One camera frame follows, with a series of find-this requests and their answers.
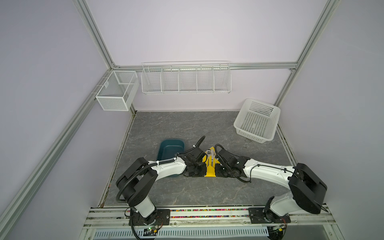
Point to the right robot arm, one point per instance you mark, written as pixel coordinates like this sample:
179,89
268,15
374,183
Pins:
306,190

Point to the white vent grille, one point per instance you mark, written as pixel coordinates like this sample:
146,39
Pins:
183,233

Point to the aluminium front rail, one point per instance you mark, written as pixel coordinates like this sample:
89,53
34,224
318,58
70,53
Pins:
117,218

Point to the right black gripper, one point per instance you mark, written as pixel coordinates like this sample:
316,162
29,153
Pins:
217,172

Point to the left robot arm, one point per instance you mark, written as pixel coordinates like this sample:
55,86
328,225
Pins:
136,182

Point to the white mesh wall box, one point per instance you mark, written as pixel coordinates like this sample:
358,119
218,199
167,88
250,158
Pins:
118,91

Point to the white perforated plastic basket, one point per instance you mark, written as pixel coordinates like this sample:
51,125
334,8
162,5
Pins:
257,121

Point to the white wire wall rack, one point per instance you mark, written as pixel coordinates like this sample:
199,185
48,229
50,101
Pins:
193,77

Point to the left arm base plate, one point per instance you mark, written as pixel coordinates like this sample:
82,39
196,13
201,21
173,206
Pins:
158,217

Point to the silver fork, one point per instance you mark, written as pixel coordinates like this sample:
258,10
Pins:
213,155

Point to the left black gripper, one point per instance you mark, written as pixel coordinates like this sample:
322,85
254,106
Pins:
203,172

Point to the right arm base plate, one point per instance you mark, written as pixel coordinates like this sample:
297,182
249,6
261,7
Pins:
260,216

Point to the teal plastic tray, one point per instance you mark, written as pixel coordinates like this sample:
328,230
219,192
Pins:
170,148

